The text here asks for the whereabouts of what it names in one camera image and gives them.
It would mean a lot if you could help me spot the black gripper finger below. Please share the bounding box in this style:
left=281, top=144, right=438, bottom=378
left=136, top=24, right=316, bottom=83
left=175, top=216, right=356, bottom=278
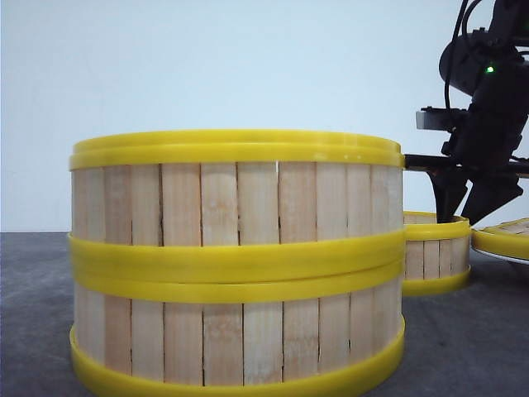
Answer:
left=462, top=173, right=523, bottom=225
left=429, top=169, right=470, bottom=222

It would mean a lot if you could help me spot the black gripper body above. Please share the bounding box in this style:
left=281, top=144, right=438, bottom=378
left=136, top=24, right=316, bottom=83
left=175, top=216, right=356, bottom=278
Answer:
left=405, top=32, right=528, bottom=180

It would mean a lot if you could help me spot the bamboo steamer lid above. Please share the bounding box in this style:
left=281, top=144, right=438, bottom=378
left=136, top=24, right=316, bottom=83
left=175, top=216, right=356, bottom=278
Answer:
left=471, top=218, right=528, bottom=261

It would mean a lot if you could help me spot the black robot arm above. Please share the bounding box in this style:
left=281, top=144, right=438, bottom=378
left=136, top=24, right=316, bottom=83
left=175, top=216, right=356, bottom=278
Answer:
left=405, top=1, right=528, bottom=224

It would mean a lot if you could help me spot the white plate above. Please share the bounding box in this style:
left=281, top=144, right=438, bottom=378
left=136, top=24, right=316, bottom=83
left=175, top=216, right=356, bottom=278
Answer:
left=474, top=248, right=529, bottom=266

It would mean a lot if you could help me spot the front bamboo steamer basket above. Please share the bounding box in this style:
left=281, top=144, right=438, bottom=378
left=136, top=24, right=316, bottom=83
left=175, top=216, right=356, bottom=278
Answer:
left=69, top=264, right=405, bottom=397

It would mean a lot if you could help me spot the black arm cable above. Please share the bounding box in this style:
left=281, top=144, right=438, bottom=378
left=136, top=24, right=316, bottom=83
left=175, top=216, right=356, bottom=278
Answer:
left=444, top=0, right=483, bottom=111

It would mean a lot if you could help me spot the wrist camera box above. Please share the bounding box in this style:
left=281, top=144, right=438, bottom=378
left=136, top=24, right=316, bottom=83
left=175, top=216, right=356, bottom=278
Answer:
left=416, top=106, right=468, bottom=132

